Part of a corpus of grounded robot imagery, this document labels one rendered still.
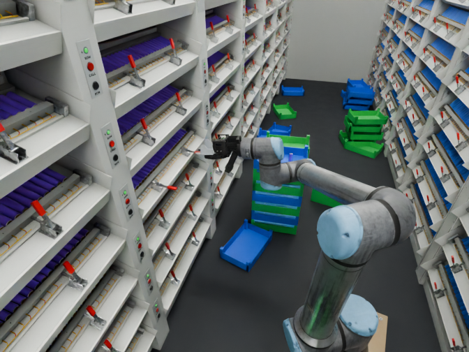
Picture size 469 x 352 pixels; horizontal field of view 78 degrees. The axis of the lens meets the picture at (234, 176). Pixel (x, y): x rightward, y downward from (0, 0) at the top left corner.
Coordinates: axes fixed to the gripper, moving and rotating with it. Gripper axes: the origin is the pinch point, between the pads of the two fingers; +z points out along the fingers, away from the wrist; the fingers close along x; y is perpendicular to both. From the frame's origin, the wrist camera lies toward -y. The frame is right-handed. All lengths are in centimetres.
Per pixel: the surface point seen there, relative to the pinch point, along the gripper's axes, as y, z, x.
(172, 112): 20.6, 5.8, 3.9
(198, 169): -19.1, 11.6, -16.1
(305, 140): -39, -38, -86
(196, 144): -1.2, 6.0, -9.9
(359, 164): -89, -81, -138
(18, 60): 54, -3, 62
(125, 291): -21, 9, 58
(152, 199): -1.1, 6.2, 32.6
